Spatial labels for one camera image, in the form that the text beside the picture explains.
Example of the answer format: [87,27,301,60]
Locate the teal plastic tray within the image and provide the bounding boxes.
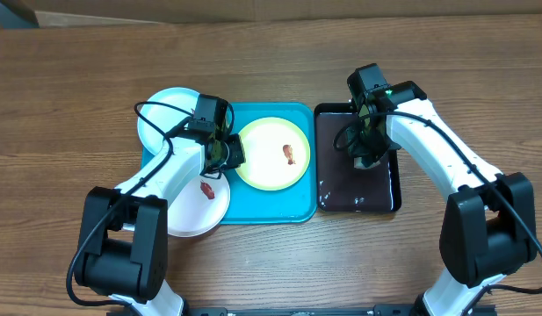
[141,102,319,226]

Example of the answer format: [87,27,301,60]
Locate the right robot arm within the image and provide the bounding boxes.
[339,79,542,315]

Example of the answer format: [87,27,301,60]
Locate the red stain on yellow plate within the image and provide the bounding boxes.
[283,144,295,165]

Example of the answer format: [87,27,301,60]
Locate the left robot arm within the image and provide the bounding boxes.
[66,117,245,315]

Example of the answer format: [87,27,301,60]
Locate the cardboard backdrop panel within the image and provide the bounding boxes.
[22,0,542,23]

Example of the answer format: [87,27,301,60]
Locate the green sponge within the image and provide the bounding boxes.
[354,157,379,169]

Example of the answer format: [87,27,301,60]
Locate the yellow green plate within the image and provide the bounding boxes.
[236,117,311,191]

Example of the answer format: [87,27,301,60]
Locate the red stain on pink plate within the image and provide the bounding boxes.
[200,181,215,200]

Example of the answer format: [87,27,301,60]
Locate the black rectangular tray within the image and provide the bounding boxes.
[314,103,401,213]

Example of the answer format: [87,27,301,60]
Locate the light blue plate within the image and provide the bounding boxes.
[137,87,199,155]

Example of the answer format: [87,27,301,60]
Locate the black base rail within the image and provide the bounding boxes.
[106,302,498,316]

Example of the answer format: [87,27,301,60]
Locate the pink plate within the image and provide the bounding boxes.
[168,176,231,238]

